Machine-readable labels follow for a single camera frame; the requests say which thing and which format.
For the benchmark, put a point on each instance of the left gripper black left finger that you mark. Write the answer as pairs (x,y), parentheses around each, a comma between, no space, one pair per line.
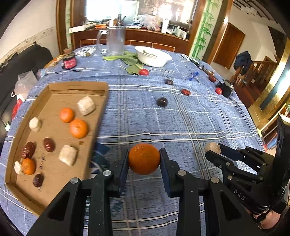
(65,215)

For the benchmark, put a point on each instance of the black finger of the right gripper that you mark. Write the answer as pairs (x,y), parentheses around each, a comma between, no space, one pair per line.
(250,156)
(228,168)

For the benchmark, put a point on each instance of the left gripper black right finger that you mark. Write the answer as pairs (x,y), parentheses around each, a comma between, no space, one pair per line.
(224,215)

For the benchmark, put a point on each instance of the small white chunk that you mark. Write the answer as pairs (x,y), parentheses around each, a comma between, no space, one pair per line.
(68,155)
(215,147)
(18,168)

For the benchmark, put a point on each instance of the dark red date front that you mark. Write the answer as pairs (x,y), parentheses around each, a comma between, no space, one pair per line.
(38,180)

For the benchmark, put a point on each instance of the dark red date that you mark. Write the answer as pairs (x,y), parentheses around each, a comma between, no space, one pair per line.
(38,180)
(169,82)

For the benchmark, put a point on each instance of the small orange tangerine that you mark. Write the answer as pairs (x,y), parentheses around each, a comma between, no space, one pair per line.
(28,166)

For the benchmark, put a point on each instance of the wrinkled red date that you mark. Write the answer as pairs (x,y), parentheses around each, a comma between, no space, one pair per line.
(28,150)

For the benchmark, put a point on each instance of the orange tangerine front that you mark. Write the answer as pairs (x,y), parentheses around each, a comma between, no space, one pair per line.
(78,128)

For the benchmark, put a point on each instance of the white round chunk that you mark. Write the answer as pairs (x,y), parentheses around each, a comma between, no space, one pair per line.
(35,124)

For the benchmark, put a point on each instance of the large white block chunk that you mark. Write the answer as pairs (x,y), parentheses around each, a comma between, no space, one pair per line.
(86,105)

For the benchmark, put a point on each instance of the person's right hand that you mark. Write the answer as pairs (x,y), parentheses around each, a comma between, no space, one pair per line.
(270,221)

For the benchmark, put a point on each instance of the red cherry tomato near cup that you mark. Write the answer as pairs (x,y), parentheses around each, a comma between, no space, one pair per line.
(219,91)

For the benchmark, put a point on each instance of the small white chunk in tray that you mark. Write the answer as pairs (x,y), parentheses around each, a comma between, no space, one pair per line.
(18,168)

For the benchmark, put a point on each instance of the brown cardboard tray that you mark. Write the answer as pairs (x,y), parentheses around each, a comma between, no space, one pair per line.
(46,107)

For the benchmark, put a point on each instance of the red date in tray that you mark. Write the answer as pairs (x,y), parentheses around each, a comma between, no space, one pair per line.
(49,145)

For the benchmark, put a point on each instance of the red date near table edge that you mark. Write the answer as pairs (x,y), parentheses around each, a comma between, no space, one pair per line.
(212,78)

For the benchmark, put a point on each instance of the red date beside chunk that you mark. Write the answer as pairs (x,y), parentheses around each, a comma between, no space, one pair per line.
(186,92)

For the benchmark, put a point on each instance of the dark plum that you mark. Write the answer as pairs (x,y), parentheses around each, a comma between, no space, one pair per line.
(162,102)

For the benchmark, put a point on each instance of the blue marker pen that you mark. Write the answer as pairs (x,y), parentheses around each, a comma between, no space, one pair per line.
(194,76)

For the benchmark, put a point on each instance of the blue plaid tablecloth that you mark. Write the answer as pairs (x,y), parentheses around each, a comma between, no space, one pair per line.
(183,128)

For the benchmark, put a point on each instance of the dark red date far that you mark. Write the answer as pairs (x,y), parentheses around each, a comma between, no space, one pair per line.
(169,82)

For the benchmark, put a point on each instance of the wooden door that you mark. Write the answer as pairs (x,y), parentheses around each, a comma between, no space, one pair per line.
(229,47)

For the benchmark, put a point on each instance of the red cherry tomato near greens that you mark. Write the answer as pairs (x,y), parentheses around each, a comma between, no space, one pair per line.
(144,72)

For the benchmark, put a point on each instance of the white plastic bowl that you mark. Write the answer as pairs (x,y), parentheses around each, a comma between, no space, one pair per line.
(151,56)

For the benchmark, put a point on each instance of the clear plastic bag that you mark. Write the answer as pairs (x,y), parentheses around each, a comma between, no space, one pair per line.
(26,81)

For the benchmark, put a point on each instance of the green leafy vegetable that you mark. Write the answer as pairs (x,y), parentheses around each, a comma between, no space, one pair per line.
(130,59)

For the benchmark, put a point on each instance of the wooden sideboard cabinet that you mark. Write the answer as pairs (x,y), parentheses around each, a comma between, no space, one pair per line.
(136,37)

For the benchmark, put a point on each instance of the pink labelled dark jar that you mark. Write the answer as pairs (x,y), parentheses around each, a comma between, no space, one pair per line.
(69,61)

